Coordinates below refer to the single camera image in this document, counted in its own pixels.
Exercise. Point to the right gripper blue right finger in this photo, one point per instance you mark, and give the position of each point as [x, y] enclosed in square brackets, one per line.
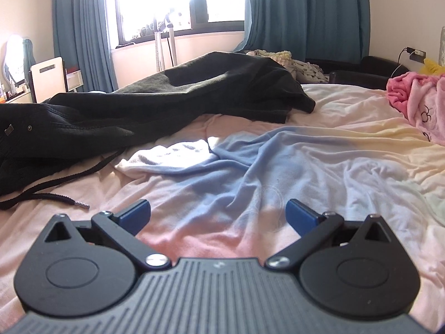
[314, 229]

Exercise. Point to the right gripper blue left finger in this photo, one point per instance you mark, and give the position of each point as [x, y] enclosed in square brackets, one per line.
[118, 231]

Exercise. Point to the black hooded garment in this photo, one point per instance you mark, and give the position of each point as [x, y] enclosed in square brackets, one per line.
[40, 139]

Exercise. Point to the pastel rainbow bed sheet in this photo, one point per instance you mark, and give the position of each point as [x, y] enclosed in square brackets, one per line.
[219, 186]

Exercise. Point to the beige quilted jacket pile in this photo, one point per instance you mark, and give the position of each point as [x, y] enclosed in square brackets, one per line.
[303, 72]

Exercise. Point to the white panel appliance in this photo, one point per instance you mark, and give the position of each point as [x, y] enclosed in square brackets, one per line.
[48, 79]

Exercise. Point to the white dresser table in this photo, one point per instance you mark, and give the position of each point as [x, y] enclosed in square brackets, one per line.
[74, 82]

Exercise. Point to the black sofa chair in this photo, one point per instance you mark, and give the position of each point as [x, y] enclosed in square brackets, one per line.
[371, 72]

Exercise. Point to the pink fleece blanket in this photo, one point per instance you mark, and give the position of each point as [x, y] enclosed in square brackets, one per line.
[420, 98]

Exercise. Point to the teal curtain left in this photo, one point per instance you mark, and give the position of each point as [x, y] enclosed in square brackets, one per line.
[81, 39]

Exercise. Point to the teal curtain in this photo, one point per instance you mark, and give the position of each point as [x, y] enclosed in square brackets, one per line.
[81, 39]
[337, 30]

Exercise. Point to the oval vanity mirror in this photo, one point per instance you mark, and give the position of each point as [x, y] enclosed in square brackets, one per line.
[12, 64]

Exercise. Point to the yellow plush pillow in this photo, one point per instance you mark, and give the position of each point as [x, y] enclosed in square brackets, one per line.
[432, 68]

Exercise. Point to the teal curtain right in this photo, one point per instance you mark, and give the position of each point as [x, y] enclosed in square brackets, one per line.
[337, 30]

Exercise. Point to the wall power outlet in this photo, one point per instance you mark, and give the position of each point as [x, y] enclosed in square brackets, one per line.
[416, 54]

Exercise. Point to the window with dark frame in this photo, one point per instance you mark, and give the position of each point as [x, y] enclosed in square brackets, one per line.
[135, 21]

